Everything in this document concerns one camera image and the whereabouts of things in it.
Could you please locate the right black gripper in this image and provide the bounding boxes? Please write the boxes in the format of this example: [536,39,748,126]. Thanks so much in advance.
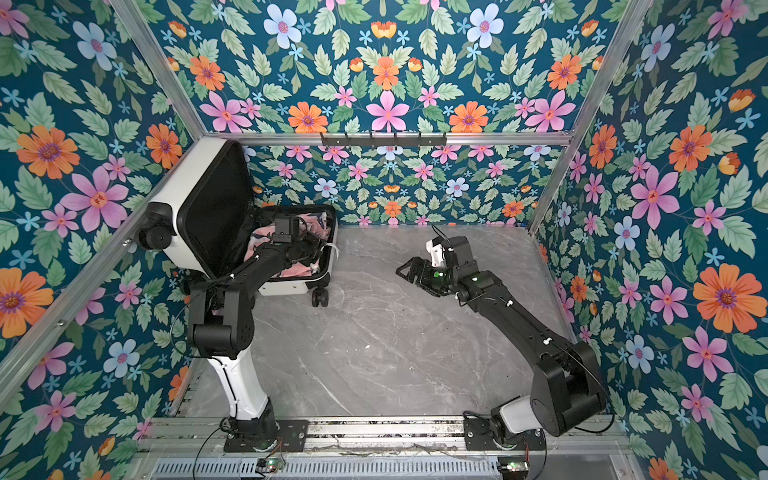
[397,257,460,294]

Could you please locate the pink navy patterned garment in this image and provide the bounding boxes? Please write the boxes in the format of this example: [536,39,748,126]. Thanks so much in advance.
[243,212,331,279]

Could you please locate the white hard-shell suitcase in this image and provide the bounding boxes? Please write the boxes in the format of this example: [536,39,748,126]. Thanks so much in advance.
[138,138,338,307]

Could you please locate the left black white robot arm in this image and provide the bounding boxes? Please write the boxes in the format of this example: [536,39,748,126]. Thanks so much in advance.
[188,232,325,451]

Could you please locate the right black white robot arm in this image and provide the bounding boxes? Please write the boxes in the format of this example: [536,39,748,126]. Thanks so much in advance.
[396,257,608,446]

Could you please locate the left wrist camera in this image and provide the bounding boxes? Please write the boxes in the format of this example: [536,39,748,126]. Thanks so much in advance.
[272,216,301,244]

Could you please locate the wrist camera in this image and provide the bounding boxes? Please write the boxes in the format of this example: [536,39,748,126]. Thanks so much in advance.
[272,216,301,244]
[426,236,474,268]

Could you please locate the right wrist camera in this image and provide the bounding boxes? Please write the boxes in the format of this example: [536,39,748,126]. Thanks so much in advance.
[426,236,474,268]

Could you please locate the black hook rail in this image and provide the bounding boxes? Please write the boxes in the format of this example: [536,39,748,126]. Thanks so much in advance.
[320,132,448,148]

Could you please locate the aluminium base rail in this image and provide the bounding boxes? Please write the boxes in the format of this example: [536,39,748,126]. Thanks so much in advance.
[137,415,631,460]

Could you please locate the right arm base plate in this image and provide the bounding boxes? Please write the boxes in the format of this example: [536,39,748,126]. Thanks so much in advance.
[463,412,546,452]

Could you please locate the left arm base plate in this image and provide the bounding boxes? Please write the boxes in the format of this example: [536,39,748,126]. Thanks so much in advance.
[220,418,309,453]

